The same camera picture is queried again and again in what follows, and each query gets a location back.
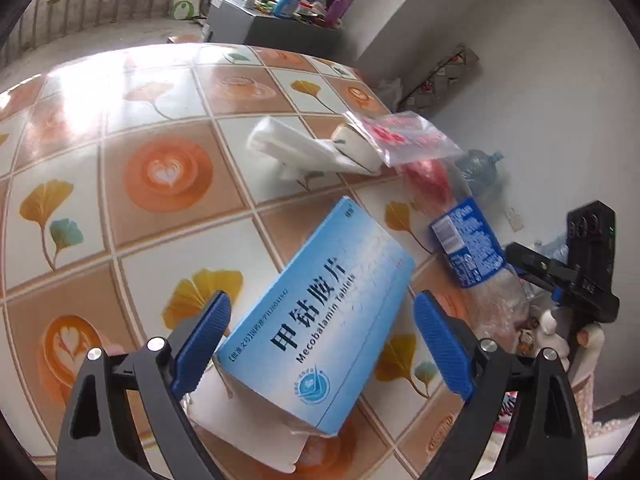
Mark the wall outlet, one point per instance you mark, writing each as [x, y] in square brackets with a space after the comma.
[514, 220]

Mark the purple cup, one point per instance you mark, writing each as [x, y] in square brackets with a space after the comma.
[335, 10]

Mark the blue medicine box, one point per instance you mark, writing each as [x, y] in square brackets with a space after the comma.
[325, 310]

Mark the clear plastic bottle blue label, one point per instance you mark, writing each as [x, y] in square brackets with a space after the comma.
[465, 240]

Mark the small cream cardboard box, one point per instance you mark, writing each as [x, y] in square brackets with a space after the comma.
[357, 149]

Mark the clear bag with red print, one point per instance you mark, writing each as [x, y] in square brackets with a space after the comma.
[405, 132]

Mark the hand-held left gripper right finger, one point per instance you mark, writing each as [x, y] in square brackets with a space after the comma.
[445, 345]

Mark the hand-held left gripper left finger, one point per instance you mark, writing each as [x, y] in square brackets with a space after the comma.
[205, 340]

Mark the patterned folded board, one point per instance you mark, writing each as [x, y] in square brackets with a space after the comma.
[450, 72]

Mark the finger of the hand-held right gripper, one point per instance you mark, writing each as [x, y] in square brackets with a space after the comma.
[530, 260]

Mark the tile pattern tablecloth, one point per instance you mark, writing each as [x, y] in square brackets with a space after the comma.
[100, 125]

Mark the grey cabinet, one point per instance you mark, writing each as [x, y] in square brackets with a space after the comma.
[270, 27]

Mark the white plastic bag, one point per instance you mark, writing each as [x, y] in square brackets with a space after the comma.
[295, 147]

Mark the large blue water jug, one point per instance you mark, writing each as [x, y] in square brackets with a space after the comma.
[480, 167]

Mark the white paper bag green print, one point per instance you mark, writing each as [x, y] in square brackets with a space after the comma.
[185, 7]

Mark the metal window railing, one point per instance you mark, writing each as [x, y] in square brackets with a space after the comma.
[100, 5]

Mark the person's right hand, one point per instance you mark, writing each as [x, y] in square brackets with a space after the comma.
[550, 322]

